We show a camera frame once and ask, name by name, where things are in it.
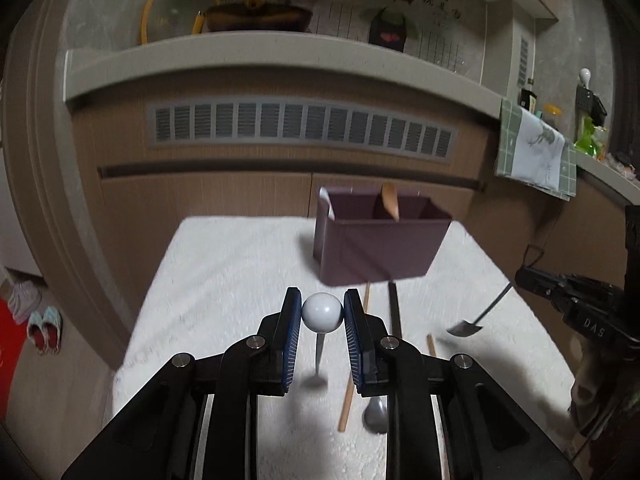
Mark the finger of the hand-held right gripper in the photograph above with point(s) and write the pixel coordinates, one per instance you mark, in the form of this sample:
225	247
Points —
542	285

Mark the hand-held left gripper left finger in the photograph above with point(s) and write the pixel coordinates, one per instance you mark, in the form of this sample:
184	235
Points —
292	340

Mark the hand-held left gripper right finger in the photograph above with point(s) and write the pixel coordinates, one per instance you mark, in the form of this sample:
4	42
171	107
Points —
352	340

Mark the wooden chopstick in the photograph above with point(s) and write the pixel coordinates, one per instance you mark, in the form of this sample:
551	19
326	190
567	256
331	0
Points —
430	345
345	410

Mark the blue spatula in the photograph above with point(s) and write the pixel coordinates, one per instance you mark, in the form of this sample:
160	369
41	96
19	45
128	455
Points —
375	415

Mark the small metal spatula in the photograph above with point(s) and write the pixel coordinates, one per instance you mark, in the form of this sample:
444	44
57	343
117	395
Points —
465	329

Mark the purple plastic utensil holder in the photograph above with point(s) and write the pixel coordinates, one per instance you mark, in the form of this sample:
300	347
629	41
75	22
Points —
380	250

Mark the white fluffy towel mat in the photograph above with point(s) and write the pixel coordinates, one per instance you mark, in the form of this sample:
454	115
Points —
225	285

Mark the green checked hanging towel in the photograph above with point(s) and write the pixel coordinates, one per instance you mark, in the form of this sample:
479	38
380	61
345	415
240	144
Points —
535	145

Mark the wooden spoon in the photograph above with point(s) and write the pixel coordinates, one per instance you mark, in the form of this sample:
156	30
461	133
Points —
389	200

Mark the green plastic packaging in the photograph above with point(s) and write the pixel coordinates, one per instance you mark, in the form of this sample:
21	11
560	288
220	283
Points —
590	137

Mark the brown wooden cabinet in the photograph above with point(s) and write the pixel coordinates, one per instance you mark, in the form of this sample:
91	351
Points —
225	195

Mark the yellow lid jar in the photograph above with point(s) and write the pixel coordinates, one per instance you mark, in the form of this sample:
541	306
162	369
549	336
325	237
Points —
552	115

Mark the dark bottle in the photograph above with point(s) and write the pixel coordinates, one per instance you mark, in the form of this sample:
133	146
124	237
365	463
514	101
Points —
526	97

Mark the black holder with white knob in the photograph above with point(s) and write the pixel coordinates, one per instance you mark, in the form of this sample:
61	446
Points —
590	100

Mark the grey vent grille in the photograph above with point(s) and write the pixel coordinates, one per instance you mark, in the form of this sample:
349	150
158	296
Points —
300	130

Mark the blue and red slippers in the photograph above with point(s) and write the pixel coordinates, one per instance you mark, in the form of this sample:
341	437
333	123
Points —
45	330

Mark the white pink shoe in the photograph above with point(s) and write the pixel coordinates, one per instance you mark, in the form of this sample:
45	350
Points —
22	300

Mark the red floor mat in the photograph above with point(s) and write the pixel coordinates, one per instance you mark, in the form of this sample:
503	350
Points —
10	360

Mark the grey curved countertop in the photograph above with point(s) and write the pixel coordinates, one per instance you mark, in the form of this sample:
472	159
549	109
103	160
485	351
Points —
250	55

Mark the brown pot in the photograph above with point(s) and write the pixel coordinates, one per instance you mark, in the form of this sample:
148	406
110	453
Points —
260	19

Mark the yellow rimmed glass lid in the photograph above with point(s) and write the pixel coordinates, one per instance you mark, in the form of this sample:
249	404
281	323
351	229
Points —
150	10

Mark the white wall vent panel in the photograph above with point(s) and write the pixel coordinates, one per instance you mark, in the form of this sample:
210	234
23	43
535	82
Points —
522	60

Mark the cartoon wall poster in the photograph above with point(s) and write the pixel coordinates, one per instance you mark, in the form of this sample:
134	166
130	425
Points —
350	10

